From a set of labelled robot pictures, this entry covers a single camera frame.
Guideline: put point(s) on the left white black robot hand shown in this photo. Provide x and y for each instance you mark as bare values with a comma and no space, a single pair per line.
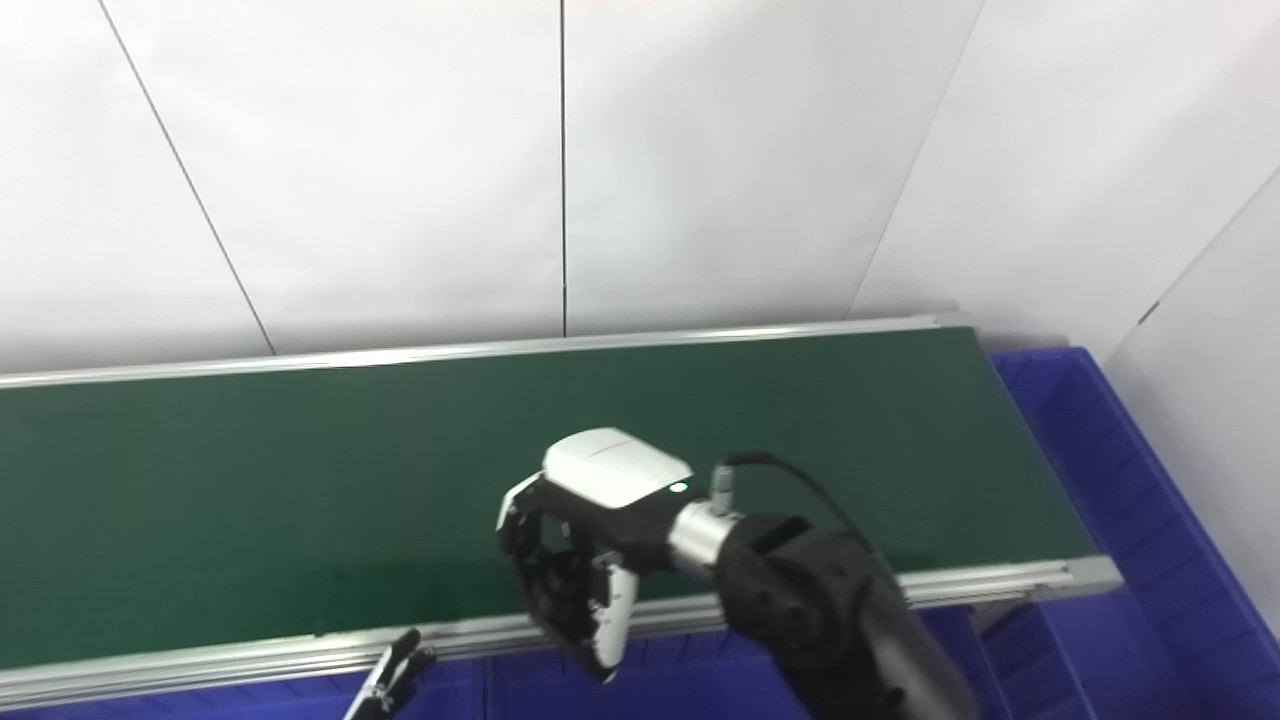
385,690

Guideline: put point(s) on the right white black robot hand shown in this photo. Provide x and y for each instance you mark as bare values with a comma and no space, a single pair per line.
610,465

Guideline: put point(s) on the black flange part with holes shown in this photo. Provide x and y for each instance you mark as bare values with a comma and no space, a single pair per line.
560,590

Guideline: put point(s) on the blue plastic bin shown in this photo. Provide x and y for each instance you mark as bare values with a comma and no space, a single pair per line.
1120,520
700,690
200,708

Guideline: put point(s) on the green conveyor belt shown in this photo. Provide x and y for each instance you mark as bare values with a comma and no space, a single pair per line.
300,500
200,665

